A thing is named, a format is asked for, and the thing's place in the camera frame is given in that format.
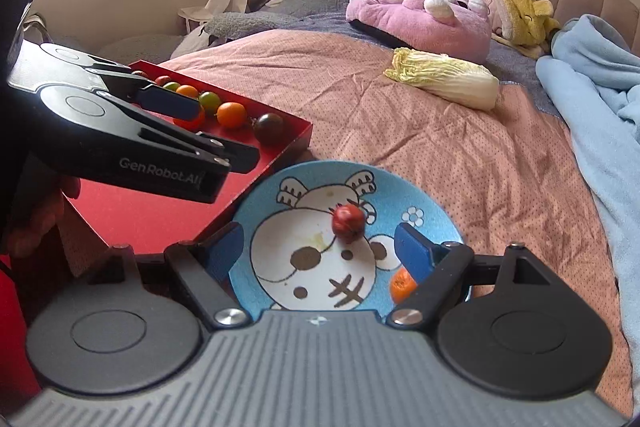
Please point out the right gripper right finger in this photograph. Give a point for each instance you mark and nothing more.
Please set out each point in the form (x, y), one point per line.
(438, 269)

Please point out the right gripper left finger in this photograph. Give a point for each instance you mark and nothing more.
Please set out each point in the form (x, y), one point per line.
(202, 271)

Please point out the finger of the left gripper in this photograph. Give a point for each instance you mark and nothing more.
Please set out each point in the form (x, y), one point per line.
(143, 92)
(198, 150)

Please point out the dark purple tomato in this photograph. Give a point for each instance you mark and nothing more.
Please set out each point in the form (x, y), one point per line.
(269, 128)

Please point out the orange tomato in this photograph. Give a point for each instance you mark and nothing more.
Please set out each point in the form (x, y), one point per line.
(401, 285)
(231, 115)
(188, 91)

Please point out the large green tomato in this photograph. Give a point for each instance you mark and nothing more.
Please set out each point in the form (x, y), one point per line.
(210, 101)

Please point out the red strawberry tomato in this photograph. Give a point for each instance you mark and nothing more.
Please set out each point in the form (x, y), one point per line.
(348, 222)

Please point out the small green tomato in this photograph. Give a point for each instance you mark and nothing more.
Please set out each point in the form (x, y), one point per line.
(171, 86)

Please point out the orange tomato in tray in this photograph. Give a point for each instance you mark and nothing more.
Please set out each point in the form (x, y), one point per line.
(188, 91)

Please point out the red shallow box tray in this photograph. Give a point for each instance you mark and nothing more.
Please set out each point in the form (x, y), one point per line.
(151, 222)

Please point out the blue cartoon bear plate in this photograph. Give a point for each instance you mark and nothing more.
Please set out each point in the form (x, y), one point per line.
(291, 259)

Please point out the pink dotted bedspread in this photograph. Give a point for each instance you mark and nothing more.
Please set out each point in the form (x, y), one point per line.
(503, 176)

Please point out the white tote bag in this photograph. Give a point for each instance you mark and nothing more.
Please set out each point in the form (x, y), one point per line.
(196, 17)

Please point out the grey plush shark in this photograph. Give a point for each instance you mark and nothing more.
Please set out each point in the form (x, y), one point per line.
(313, 15)

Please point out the napa cabbage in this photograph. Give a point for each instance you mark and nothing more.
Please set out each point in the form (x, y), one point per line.
(454, 80)

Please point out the pink plush rabbit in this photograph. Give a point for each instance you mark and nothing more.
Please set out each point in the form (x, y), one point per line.
(458, 28)

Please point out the light blue blanket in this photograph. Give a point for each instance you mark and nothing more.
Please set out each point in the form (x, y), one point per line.
(592, 78)

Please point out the yellow plush blanket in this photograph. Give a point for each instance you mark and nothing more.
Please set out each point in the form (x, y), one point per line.
(524, 25)

